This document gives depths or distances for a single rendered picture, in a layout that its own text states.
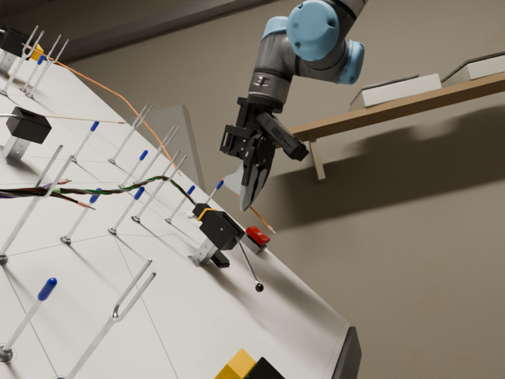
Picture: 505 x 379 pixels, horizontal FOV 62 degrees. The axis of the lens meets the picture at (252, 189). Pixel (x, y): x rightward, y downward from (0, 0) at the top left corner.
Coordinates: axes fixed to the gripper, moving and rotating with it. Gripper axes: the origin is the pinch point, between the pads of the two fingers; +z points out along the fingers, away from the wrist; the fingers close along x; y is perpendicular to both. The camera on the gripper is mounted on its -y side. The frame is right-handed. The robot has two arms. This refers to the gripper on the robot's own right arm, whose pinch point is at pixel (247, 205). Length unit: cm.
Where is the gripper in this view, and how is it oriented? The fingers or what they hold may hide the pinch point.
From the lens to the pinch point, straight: 80.1
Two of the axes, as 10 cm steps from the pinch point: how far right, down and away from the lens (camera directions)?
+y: -8.6, -2.4, 4.6
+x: -4.5, -1.0, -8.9
